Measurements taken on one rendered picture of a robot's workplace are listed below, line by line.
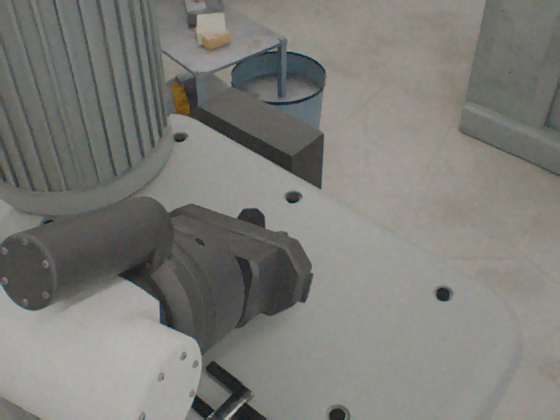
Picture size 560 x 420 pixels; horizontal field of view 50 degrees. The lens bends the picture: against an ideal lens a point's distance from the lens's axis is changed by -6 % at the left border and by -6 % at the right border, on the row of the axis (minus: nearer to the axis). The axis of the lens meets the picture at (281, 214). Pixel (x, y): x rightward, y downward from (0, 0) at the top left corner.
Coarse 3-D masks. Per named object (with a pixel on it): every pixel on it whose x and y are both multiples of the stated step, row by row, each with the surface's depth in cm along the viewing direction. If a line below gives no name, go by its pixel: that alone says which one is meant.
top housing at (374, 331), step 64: (192, 128) 67; (192, 192) 60; (256, 192) 60; (320, 192) 60; (320, 256) 54; (384, 256) 54; (256, 320) 50; (320, 320) 50; (384, 320) 50; (448, 320) 49; (512, 320) 50; (256, 384) 46; (320, 384) 46; (384, 384) 45; (448, 384) 45
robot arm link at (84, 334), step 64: (0, 256) 26; (64, 256) 25; (128, 256) 30; (0, 320) 27; (64, 320) 27; (128, 320) 28; (192, 320) 33; (0, 384) 27; (64, 384) 26; (128, 384) 25; (192, 384) 30
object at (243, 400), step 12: (216, 372) 45; (228, 384) 45; (240, 384) 45; (240, 396) 44; (252, 396) 44; (192, 408) 43; (204, 408) 43; (228, 408) 43; (240, 408) 43; (252, 408) 43
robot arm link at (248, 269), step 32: (192, 224) 39; (224, 224) 45; (192, 256) 35; (224, 256) 38; (256, 256) 41; (288, 256) 44; (224, 288) 37; (256, 288) 41; (288, 288) 44; (224, 320) 37
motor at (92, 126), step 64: (0, 0) 43; (64, 0) 44; (128, 0) 49; (0, 64) 46; (64, 64) 48; (128, 64) 52; (0, 128) 51; (64, 128) 51; (128, 128) 56; (0, 192) 58; (64, 192) 56; (128, 192) 59
